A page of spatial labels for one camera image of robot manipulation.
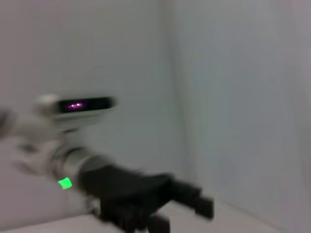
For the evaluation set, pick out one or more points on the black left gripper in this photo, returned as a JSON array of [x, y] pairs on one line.
[[121, 187]]

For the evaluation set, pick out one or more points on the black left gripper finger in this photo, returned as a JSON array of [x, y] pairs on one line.
[[199, 204]]

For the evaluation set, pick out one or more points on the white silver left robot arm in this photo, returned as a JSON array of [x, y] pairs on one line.
[[68, 162]]

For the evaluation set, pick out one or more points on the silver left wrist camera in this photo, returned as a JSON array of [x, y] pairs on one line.
[[85, 105]]

